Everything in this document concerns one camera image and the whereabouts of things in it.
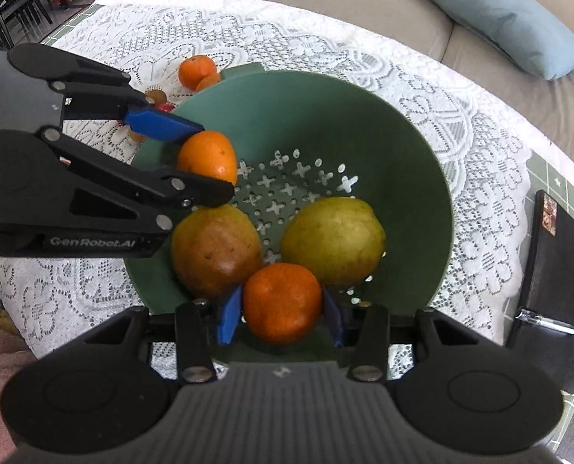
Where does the orange mandarin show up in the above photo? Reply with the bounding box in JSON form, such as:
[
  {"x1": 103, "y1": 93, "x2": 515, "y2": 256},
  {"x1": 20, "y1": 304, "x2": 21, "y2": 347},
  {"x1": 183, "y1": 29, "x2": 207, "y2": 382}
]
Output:
[
  {"x1": 178, "y1": 55, "x2": 218, "y2": 90},
  {"x1": 242, "y1": 263, "x2": 323, "y2": 346},
  {"x1": 177, "y1": 130, "x2": 238, "y2": 186}
]

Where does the brown kiwi fruit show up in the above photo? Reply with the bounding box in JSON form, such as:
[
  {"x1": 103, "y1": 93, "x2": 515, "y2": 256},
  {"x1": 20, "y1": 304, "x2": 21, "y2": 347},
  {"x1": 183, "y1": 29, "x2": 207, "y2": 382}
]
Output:
[{"x1": 145, "y1": 89, "x2": 167, "y2": 105}]

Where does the black notebook with pen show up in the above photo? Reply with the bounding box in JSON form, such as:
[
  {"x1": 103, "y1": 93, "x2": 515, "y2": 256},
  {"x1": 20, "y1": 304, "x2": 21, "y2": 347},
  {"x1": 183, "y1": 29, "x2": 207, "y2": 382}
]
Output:
[{"x1": 506, "y1": 189, "x2": 574, "y2": 394}]

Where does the white lace tablecloth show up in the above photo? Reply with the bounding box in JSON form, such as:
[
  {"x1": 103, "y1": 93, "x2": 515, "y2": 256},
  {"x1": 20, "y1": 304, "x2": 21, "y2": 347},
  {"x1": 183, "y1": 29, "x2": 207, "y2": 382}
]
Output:
[{"x1": 0, "y1": 0, "x2": 535, "y2": 380}]

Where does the light blue pillow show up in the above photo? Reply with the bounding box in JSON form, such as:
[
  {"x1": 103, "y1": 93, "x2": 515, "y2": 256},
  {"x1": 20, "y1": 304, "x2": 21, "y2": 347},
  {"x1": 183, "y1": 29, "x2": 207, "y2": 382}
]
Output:
[{"x1": 432, "y1": 0, "x2": 574, "y2": 81}]

